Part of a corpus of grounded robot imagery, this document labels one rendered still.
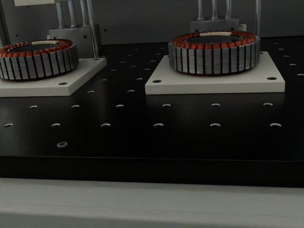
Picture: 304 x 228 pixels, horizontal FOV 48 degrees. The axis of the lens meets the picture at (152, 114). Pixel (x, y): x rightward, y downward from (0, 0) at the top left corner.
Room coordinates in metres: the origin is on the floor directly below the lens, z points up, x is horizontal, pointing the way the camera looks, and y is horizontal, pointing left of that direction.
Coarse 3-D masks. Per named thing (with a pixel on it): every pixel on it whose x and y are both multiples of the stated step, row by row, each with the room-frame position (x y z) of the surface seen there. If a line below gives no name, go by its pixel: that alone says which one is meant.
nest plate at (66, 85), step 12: (84, 60) 0.53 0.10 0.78; (96, 60) 0.52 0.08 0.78; (72, 72) 0.46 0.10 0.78; (84, 72) 0.45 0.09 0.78; (96, 72) 0.49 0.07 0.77; (0, 84) 0.43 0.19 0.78; (12, 84) 0.42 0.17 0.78; (24, 84) 0.42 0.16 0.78; (36, 84) 0.41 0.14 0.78; (48, 84) 0.41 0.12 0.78; (60, 84) 0.40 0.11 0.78; (72, 84) 0.40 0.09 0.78; (0, 96) 0.41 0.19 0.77; (12, 96) 0.41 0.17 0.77; (24, 96) 0.41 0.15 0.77
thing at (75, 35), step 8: (80, 24) 0.64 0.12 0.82; (96, 24) 0.63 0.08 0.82; (56, 32) 0.60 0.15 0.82; (64, 32) 0.60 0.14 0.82; (72, 32) 0.60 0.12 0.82; (80, 32) 0.59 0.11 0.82; (88, 32) 0.59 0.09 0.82; (96, 32) 0.62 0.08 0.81; (72, 40) 0.60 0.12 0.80; (80, 40) 0.60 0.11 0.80; (88, 40) 0.59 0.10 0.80; (80, 48) 0.60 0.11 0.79; (88, 48) 0.59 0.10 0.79; (80, 56) 0.60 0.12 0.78; (88, 56) 0.59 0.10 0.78
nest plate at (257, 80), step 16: (160, 64) 0.46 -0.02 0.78; (272, 64) 0.41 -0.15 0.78; (160, 80) 0.39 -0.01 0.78; (176, 80) 0.38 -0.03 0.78; (192, 80) 0.37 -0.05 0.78; (208, 80) 0.37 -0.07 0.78; (224, 80) 0.36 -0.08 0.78; (240, 80) 0.36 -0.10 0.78; (256, 80) 0.35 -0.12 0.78; (272, 80) 0.35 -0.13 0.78
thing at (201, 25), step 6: (192, 18) 0.60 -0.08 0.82; (204, 18) 0.57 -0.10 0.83; (210, 18) 0.57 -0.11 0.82; (216, 18) 0.56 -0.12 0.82; (222, 18) 0.56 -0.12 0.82; (228, 18) 0.56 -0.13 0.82; (234, 18) 0.55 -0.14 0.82; (192, 24) 0.56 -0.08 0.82; (198, 24) 0.55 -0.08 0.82; (204, 24) 0.55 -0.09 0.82; (210, 24) 0.55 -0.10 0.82; (216, 24) 0.55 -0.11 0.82; (222, 24) 0.55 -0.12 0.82; (228, 24) 0.54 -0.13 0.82; (234, 24) 0.54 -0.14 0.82; (192, 30) 0.56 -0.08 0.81; (198, 30) 0.55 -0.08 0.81; (204, 30) 0.55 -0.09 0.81
